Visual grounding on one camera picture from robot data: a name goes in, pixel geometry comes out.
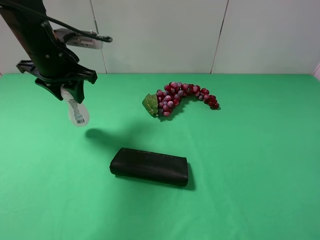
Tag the green tablecloth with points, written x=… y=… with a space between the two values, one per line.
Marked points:
x=253 y=164

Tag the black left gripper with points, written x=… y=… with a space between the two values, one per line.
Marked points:
x=50 y=59

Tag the red artificial grape bunch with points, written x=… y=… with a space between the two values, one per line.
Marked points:
x=163 y=102

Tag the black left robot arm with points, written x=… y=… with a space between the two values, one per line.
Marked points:
x=12 y=16

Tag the black leather wallet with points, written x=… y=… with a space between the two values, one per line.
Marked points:
x=150 y=166

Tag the white bottle with black cap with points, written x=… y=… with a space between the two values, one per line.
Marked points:
x=77 y=112

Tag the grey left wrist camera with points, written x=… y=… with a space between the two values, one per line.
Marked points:
x=82 y=40

